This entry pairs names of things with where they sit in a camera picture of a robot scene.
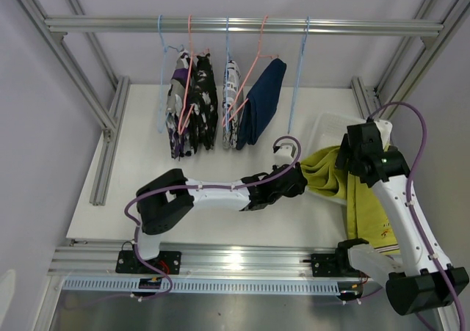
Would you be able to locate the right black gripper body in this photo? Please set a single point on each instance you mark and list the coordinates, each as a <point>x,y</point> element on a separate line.
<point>341,158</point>

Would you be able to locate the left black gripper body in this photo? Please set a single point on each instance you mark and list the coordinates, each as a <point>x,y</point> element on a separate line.
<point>295,191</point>

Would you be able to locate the yellow-green trousers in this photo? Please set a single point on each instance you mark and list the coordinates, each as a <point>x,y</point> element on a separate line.
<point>366,218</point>

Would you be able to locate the light blue wire hanger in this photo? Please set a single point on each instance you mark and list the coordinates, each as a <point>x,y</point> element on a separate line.
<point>299,71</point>
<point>161,116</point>

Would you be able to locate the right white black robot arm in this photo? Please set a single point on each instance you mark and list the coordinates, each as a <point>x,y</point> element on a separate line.
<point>425,278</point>

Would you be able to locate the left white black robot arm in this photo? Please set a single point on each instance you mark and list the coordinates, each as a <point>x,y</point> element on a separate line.
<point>165,201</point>

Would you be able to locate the navy blue trousers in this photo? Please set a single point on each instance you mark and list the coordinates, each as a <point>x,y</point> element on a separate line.
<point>262,103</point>

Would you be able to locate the white newspaper print trousers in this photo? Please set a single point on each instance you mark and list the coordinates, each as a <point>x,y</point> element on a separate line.
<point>232,98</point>

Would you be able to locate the black white floral trousers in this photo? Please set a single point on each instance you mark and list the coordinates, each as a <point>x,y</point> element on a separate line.
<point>203,118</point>

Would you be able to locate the purple grey patterned trousers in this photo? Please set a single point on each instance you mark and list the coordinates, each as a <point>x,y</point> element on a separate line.
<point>174,104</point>

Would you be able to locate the white plastic basket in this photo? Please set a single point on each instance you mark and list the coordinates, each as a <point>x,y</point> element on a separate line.
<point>328,130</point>

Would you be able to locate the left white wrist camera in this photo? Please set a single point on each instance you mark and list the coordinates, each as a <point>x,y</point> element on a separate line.
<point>284,153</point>

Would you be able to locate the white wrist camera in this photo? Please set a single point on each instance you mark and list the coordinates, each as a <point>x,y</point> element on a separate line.
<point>378,133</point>
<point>284,153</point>

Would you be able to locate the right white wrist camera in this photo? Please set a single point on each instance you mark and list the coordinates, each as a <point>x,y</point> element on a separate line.
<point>378,133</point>

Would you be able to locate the pink wire hanger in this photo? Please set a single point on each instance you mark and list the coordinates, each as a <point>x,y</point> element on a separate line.
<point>184,119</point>
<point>258,56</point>

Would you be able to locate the aluminium frame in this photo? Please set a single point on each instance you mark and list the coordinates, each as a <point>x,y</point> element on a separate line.
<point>131,150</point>

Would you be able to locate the aluminium hanging rail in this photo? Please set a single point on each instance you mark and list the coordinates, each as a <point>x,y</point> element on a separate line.
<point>175,24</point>

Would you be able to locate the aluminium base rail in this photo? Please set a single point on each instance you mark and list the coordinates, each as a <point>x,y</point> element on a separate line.
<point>99,258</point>

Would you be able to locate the slotted cable duct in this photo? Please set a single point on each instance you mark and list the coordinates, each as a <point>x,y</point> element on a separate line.
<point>209,286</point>

